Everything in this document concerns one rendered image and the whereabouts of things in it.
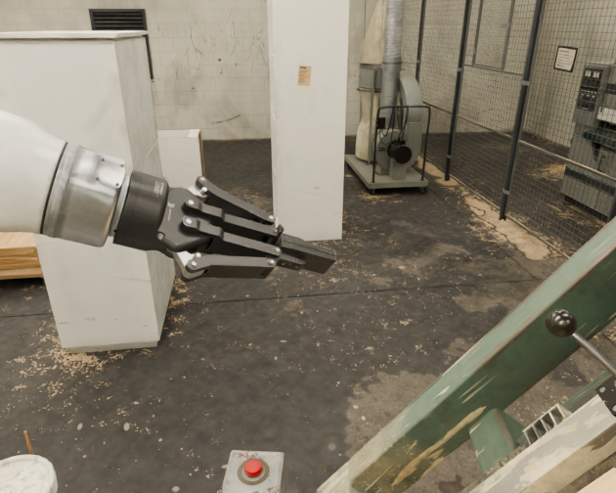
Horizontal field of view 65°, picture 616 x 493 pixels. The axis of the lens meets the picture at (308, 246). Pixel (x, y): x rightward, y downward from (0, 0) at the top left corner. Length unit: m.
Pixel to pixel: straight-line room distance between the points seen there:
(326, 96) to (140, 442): 2.83
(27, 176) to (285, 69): 3.62
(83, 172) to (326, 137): 3.72
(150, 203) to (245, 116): 8.04
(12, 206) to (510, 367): 0.81
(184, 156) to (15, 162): 4.90
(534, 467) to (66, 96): 2.40
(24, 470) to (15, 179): 1.73
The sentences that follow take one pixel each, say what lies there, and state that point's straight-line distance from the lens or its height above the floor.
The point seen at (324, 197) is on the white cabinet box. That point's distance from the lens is 4.27.
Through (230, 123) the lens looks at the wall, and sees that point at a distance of 8.52.
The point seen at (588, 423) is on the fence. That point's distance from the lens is 0.78.
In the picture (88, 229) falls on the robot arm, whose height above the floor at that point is 1.62.
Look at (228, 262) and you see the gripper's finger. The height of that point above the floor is 1.57.
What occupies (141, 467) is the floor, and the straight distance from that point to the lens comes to 2.48.
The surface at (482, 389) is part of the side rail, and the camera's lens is 0.99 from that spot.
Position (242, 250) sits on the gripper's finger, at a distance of 0.52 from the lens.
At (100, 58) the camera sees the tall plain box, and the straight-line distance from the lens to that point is 2.59.
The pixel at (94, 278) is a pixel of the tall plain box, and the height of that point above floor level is 0.51.
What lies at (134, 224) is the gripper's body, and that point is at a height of 1.62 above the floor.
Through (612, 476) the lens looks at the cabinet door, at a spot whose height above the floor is 1.28.
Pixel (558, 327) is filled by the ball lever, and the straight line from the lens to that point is 0.71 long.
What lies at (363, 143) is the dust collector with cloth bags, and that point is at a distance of 6.36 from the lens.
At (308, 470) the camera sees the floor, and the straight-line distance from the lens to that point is 2.35.
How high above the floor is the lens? 1.78
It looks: 25 degrees down
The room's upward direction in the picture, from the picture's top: straight up
